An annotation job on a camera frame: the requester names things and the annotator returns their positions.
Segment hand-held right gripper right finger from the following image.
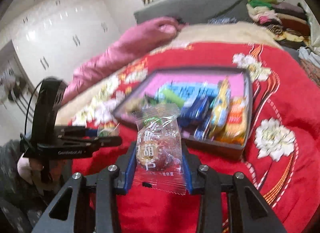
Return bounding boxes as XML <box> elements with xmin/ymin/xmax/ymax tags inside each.
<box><xmin>180</xmin><ymin>141</ymin><xmax>288</xmax><ymax>233</ymax></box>

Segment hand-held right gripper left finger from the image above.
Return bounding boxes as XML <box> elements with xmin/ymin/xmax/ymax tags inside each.
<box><xmin>31</xmin><ymin>143</ymin><xmax>138</xmax><ymax>233</ymax></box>

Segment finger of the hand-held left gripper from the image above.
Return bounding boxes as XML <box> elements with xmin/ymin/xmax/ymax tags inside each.
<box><xmin>86</xmin><ymin>136</ymin><xmax>123</xmax><ymax>148</ymax></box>
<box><xmin>84</xmin><ymin>126</ymin><xmax>100</xmax><ymax>138</ymax></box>

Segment small clear green snack packet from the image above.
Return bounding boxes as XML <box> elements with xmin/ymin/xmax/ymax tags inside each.
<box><xmin>97</xmin><ymin>122</ymin><xmax>120</xmax><ymax>138</ymax></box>

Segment clear red hawthorn candy packet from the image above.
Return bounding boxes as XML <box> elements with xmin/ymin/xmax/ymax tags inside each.
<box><xmin>132</xmin><ymin>103</ymin><xmax>188</xmax><ymax>196</ymax></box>

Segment dark shallow cardboard box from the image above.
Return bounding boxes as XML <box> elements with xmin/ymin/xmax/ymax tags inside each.
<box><xmin>112</xmin><ymin>66</ymin><xmax>253</xmax><ymax>161</ymax></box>

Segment clear brown pastry packet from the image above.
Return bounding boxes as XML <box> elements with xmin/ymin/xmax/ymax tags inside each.
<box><xmin>124</xmin><ymin>98</ymin><xmax>144</xmax><ymax>113</ymax></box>

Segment dark green snack packet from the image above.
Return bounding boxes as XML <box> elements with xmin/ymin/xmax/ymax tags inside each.
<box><xmin>142</xmin><ymin>94</ymin><xmax>160</xmax><ymax>106</ymax></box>

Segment blue snack packet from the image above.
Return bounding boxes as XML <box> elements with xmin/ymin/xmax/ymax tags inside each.
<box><xmin>179</xmin><ymin>96</ymin><xmax>212</xmax><ymax>126</ymax></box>

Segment gold snack packet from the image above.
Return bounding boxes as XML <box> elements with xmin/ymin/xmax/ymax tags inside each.
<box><xmin>209</xmin><ymin>76</ymin><xmax>232</xmax><ymax>136</ymax></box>

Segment orange cake packet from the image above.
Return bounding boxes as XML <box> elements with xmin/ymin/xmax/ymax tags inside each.
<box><xmin>216</xmin><ymin>98</ymin><xmax>248</xmax><ymax>146</ymax></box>

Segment person's left hand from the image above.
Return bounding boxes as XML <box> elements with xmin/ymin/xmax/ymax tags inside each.
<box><xmin>19</xmin><ymin>157</ymin><xmax>42</xmax><ymax>185</ymax></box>

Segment person's dark patterned clothing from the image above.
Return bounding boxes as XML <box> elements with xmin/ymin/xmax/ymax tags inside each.
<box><xmin>0</xmin><ymin>140</ymin><xmax>73</xmax><ymax>233</ymax></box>

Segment pink book with blue label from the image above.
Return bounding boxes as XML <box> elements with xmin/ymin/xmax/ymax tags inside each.
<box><xmin>140</xmin><ymin>71</ymin><xmax>247</xmax><ymax>113</ymax></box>

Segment pink quilt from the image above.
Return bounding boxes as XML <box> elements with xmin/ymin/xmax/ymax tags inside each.
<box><xmin>61</xmin><ymin>16</ymin><xmax>185</xmax><ymax>103</ymax></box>

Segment white wardrobe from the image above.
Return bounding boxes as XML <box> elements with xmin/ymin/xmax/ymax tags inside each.
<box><xmin>0</xmin><ymin>0</ymin><xmax>140</xmax><ymax>128</ymax></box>

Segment red floral blanket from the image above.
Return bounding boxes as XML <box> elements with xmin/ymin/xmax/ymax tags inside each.
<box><xmin>71</xmin><ymin>43</ymin><xmax>320</xmax><ymax>233</ymax></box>

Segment dark patterned pillow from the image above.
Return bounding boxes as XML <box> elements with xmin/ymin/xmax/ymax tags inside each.
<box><xmin>207</xmin><ymin>16</ymin><xmax>238</xmax><ymax>24</ymax></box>

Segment grey headboard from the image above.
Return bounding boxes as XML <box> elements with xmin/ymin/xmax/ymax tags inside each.
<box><xmin>134</xmin><ymin>0</ymin><xmax>250</xmax><ymax>24</ymax></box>

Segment pale blue crumpled clothes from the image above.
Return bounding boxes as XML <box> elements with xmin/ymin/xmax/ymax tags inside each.
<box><xmin>297</xmin><ymin>46</ymin><xmax>320</xmax><ymax>61</ymax></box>

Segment stack of folded clothes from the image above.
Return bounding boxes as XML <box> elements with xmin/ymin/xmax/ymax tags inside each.
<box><xmin>246</xmin><ymin>0</ymin><xmax>313</xmax><ymax>45</ymax></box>

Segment cream curtain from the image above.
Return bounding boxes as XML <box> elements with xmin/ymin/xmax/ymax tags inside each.
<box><xmin>304</xmin><ymin>3</ymin><xmax>320</xmax><ymax>55</ymax></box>

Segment black cable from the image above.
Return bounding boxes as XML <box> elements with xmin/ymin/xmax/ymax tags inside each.
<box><xmin>24</xmin><ymin>80</ymin><xmax>45</xmax><ymax>136</ymax></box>

